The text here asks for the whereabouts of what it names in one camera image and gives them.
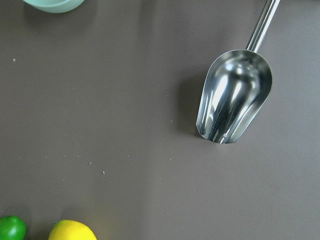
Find metal ice scoop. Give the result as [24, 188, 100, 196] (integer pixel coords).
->
[195, 0, 280, 144]

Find yellow lemon lower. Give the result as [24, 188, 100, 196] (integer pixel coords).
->
[48, 220, 97, 240]

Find mint green bowl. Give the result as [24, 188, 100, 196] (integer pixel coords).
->
[24, 0, 85, 14]

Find green lime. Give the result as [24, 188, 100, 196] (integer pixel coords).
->
[0, 215, 27, 240]

